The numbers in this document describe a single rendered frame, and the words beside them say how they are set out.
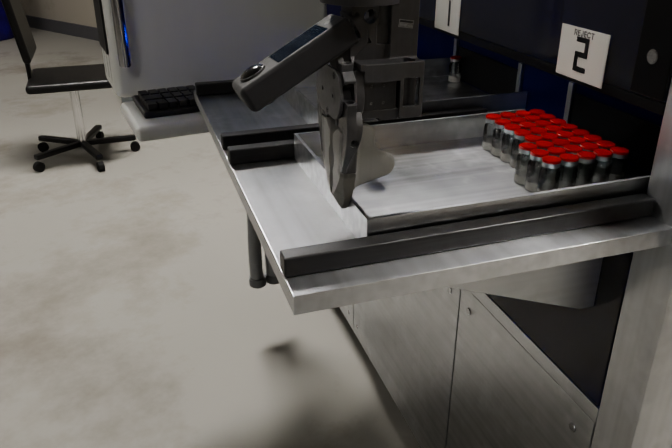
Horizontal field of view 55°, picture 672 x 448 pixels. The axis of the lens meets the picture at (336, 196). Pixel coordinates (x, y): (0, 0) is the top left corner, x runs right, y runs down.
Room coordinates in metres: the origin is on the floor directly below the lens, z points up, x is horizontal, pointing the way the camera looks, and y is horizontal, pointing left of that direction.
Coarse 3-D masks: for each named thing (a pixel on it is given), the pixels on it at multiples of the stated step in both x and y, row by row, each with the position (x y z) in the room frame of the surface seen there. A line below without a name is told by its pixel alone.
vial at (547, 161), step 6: (546, 156) 0.66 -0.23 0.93; (552, 156) 0.66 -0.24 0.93; (546, 162) 0.65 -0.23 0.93; (552, 162) 0.64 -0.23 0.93; (558, 162) 0.64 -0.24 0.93; (540, 168) 0.66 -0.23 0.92; (546, 168) 0.65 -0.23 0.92; (552, 168) 0.64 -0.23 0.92; (558, 168) 0.65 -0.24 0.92; (540, 174) 0.65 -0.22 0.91; (546, 174) 0.65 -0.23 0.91; (552, 174) 0.64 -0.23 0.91; (558, 174) 0.65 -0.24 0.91; (540, 180) 0.65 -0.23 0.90; (546, 180) 0.64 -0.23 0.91; (552, 180) 0.64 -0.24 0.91; (558, 180) 0.65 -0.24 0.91; (540, 186) 0.65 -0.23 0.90; (546, 186) 0.64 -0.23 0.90; (552, 186) 0.64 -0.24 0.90
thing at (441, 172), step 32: (384, 128) 0.81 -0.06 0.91; (416, 128) 0.83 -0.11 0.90; (448, 128) 0.84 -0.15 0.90; (480, 128) 0.86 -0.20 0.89; (320, 160) 0.68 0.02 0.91; (416, 160) 0.77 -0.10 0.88; (448, 160) 0.77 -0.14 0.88; (480, 160) 0.77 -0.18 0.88; (320, 192) 0.67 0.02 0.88; (384, 192) 0.67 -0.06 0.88; (416, 192) 0.67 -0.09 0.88; (448, 192) 0.67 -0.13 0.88; (480, 192) 0.67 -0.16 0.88; (512, 192) 0.67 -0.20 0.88; (544, 192) 0.59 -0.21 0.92; (576, 192) 0.60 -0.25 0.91; (608, 192) 0.62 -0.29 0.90; (640, 192) 0.63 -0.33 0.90; (352, 224) 0.57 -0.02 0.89; (384, 224) 0.54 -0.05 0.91; (416, 224) 0.55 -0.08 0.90
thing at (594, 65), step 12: (564, 24) 0.79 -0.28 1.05; (564, 36) 0.79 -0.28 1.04; (576, 36) 0.76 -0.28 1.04; (588, 36) 0.74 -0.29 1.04; (600, 36) 0.73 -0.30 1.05; (564, 48) 0.78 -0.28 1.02; (576, 48) 0.76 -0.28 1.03; (588, 48) 0.74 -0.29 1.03; (600, 48) 0.72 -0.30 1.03; (564, 60) 0.78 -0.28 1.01; (588, 60) 0.74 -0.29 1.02; (600, 60) 0.72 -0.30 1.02; (564, 72) 0.78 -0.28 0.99; (576, 72) 0.76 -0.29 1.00; (588, 72) 0.74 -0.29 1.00; (600, 72) 0.72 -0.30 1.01; (600, 84) 0.71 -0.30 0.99
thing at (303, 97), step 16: (432, 64) 1.21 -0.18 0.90; (448, 64) 1.22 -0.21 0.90; (304, 80) 1.13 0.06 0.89; (432, 80) 1.18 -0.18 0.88; (288, 96) 1.04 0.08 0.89; (304, 96) 0.95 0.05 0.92; (416, 96) 1.07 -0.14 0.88; (432, 96) 1.07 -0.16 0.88; (448, 96) 1.07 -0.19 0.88; (464, 96) 1.07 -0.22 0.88; (480, 96) 0.95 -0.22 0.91; (496, 96) 0.96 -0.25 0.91; (512, 96) 0.97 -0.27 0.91; (304, 112) 0.94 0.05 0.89
